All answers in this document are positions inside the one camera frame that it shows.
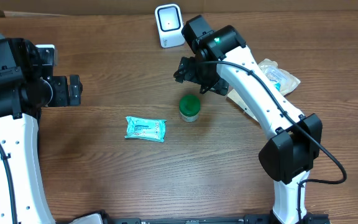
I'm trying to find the green lid plastic jar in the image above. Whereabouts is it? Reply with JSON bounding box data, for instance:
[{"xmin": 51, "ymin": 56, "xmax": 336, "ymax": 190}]
[{"xmin": 179, "ymin": 95, "xmax": 201, "ymax": 123}]

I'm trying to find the teal wet wipes pack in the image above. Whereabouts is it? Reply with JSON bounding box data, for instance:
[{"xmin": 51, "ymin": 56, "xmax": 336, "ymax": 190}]
[{"xmin": 124, "ymin": 116, "xmax": 167, "ymax": 142}]

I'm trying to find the teal tissue packet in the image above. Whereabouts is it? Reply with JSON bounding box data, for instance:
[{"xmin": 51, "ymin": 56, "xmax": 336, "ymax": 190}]
[{"xmin": 270, "ymin": 78, "xmax": 282, "ymax": 91}]

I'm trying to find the beige snack pouch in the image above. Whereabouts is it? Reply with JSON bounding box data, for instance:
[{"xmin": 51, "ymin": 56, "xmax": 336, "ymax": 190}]
[{"xmin": 227, "ymin": 58, "xmax": 301, "ymax": 121}]

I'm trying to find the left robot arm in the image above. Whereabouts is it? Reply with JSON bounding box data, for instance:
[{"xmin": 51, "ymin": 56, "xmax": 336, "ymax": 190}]
[{"xmin": 0, "ymin": 34, "xmax": 83, "ymax": 223}]

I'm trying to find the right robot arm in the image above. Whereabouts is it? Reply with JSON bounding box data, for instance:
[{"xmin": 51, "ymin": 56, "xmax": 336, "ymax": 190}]
[{"xmin": 174, "ymin": 15, "xmax": 322, "ymax": 223}]

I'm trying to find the white barcode scanner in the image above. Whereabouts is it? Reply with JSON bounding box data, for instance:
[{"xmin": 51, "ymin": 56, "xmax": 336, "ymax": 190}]
[{"xmin": 155, "ymin": 3, "xmax": 185, "ymax": 49}]

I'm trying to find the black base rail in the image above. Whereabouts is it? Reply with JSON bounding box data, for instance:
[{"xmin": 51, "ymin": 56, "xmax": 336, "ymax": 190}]
[{"xmin": 110, "ymin": 213, "xmax": 331, "ymax": 224}]

